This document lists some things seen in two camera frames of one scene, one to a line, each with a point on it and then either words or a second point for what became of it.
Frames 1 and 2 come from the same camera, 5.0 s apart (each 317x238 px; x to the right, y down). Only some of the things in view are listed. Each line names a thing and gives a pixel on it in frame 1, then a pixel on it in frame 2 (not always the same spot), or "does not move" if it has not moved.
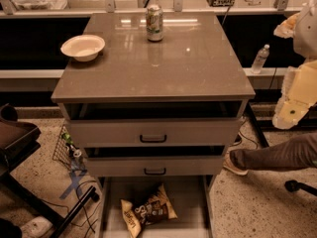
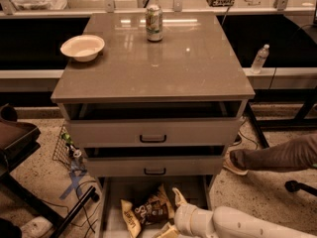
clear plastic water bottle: x=261 y=59 does not move
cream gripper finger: x=292 y=106 -> x=169 y=231
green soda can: x=155 y=23 does not move
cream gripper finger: x=285 y=29 -> x=179 y=198
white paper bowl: x=83 y=48 does not move
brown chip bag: x=147 y=209 does not move
